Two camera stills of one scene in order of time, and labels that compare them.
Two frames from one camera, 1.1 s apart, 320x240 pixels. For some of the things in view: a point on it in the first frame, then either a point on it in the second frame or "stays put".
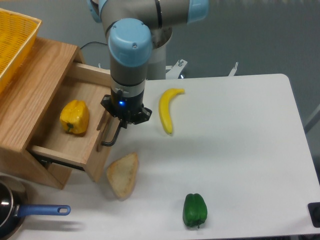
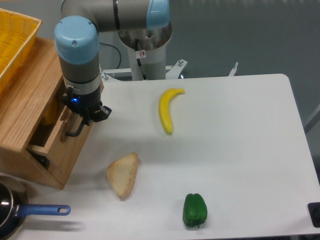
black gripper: x=126 y=109 → x=83 y=104
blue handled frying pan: x=14 y=206 stays put
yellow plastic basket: x=18 y=33 stays put
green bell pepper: x=195 y=210 stays put
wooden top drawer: x=76 y=126 → x=56 y=160
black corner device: x=314 y=210 stays put
